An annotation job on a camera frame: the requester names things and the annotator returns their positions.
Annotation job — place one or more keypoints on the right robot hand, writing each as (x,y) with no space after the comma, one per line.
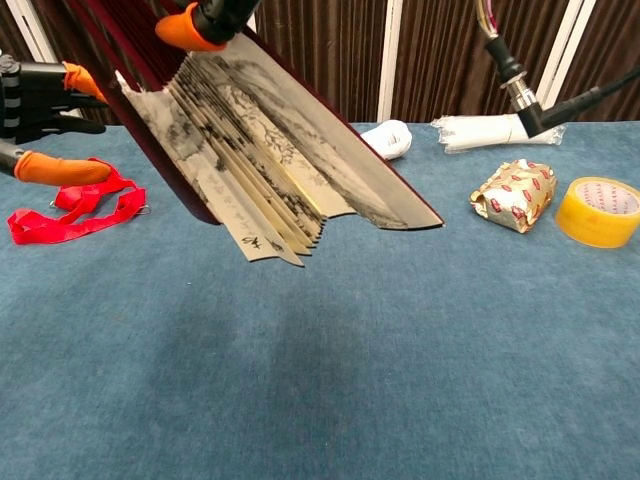
(215,22)

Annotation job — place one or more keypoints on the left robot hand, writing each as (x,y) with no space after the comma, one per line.
(35,95)

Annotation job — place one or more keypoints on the red-ribbed paper folding fan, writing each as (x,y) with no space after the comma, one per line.
(250,150)

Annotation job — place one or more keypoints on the red fabric ribbon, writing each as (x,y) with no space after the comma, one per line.
(75,200)

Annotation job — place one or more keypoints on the dark brown pleated curtain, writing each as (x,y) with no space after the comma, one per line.
(325,55)

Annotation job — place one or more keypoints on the white-label bottle with yellow cap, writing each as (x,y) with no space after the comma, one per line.
(392,140)

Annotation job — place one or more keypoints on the bundle of wrapped plastic straws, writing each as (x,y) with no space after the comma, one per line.
(480,132)

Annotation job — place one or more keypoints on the gold foil wrapped package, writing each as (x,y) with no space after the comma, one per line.
(515,195)

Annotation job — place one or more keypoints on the yellow adhesive tape roll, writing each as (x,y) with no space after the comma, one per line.
(585,225)

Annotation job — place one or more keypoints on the white partition frame post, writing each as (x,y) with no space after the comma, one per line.
(562,55)
(252,22)
(390,60)
(30,30)

